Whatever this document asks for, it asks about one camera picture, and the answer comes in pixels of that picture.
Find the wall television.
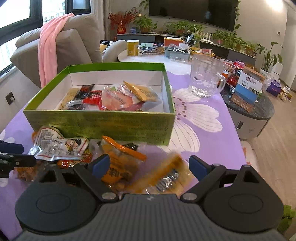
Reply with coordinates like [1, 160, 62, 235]
[149, 0, 238, 31]

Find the pink box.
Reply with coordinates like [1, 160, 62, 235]
[234, 60, 245, 69]

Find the dark red-black snack packet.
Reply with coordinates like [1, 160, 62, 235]
[74, 84, 94, 100]

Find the pink towel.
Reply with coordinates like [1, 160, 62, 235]
[38, 13, 75, 88]

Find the tall leafy floor plant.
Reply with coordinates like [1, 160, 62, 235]
[256, 41, 283, 72]

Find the green cardboard box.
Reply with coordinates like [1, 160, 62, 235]
[23, 62, 176, 146]

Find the purple floral tablecloth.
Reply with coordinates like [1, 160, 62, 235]
[1, 72, 246, 240]

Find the clear packet with brown snacks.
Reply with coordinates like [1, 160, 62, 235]
[126, 152, 193, 197]

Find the orange peanut snack bag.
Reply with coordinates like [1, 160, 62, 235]
[100, 136, 147, 185]

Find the orange tissue box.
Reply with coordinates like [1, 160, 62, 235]
[164, 37, 184, 47]

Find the wall power socket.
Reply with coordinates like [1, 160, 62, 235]
[6, 92, 15, 105]

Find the long yellow snack packet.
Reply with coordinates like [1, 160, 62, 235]
[57, 88, 80, 110]

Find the pink translucent snack packet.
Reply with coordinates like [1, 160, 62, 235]
[102, 84, 144, 111]

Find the white red-bordered snack pouch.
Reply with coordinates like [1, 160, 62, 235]
[28, 126, 89, 162]

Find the blue-grey tray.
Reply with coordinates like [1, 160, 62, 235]
[165, 46, 191, 62]

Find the dark round side table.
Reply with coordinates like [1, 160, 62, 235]
[221, 89, 275, 140]

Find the clear glass mug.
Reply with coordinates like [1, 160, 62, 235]
[189, 54, 226, 98]

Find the yellow woven basket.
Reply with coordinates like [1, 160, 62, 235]
[190, 47, 215, 57]

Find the yellow canister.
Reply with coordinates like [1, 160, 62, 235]
[127, 40, 139, 56]

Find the grey armchair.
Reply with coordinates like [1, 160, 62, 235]
[10, 14, 127, 88]

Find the white round coffee table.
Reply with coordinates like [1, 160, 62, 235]
[118, 50, 191, 72]

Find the red lion snack bag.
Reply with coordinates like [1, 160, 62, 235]
[83, 90, 106, 110]

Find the red flower arrangement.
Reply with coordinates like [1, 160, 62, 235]
[108, 7, 138, 34]

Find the white blue carton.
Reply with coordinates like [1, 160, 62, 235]
[230, 67, 265, 113]

